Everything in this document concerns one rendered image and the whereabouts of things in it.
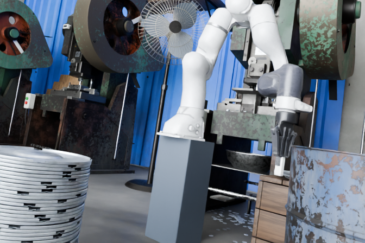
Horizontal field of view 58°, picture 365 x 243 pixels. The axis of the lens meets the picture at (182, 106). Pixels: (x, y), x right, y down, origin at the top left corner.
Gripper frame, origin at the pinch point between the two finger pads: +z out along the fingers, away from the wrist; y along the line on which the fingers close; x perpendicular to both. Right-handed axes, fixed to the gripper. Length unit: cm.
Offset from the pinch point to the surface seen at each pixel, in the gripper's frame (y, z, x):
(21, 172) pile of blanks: 86, 8, -4
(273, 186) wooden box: -4.1, 8.6, -4.9
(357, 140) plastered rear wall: -183, -24, -70
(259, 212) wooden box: -2.7, 19.7, -8.7
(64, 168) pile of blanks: 77, 7, -4
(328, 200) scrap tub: 34, 3, 41
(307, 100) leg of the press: -91, -42, -57
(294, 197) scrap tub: 31.5, 4.5, 30.7
